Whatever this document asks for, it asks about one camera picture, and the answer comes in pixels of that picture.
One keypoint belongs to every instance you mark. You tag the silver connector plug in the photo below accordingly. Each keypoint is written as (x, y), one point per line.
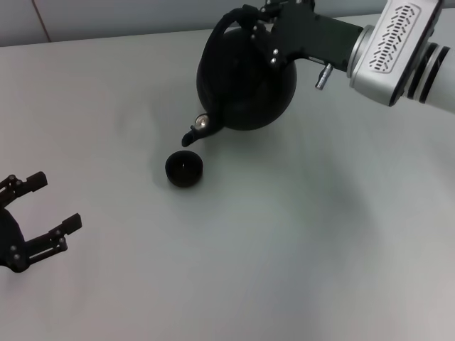
(323, 76)

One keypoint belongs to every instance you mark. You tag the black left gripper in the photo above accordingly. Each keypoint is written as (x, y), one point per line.
(10, 234)

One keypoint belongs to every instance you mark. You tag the small dark teacup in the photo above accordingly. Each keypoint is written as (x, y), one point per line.
(185, 170)

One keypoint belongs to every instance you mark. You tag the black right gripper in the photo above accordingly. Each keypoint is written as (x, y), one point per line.
(313, 35)

